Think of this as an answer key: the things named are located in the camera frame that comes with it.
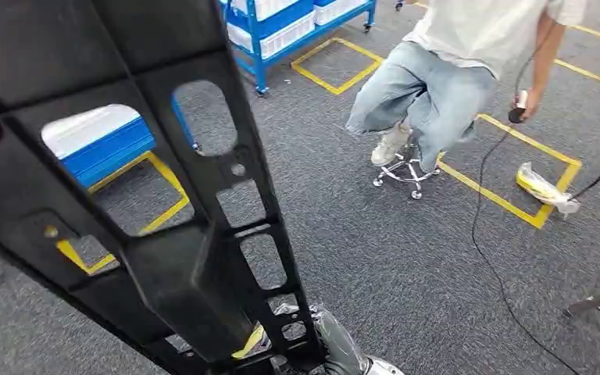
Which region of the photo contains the person's hand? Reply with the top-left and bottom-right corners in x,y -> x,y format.
509,87 -> 543,123

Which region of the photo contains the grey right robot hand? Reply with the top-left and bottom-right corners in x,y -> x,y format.
273,302 -> 371,375

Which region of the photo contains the small handheld controller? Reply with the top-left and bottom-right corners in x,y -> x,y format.
507,89 -> 530,125

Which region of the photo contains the black plastic bracket panel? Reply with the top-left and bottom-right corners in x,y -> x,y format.
0,0 -> 328,375

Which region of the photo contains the yellow item in plastic bag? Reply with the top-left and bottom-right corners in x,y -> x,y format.
515,161 -> 582,217

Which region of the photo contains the person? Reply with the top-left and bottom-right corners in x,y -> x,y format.
345,0 -> 589,175

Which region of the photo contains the chrome caster stool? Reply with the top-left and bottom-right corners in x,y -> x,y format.
371,141 -> 442,202

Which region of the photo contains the grey metal stand leg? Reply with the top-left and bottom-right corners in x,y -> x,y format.
563,281 -> 600,334

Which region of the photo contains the large blue metal shelf rack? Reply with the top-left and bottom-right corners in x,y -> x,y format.
0,95 -> 202,295

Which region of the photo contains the blue wheeled shelf rack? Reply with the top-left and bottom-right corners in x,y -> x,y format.
219,0 -> 379,98

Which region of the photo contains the wide white plastic bin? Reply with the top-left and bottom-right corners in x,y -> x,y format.
40,103 -> 145,161

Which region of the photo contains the long black cable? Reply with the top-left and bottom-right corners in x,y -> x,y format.
470,18 -> 584,375

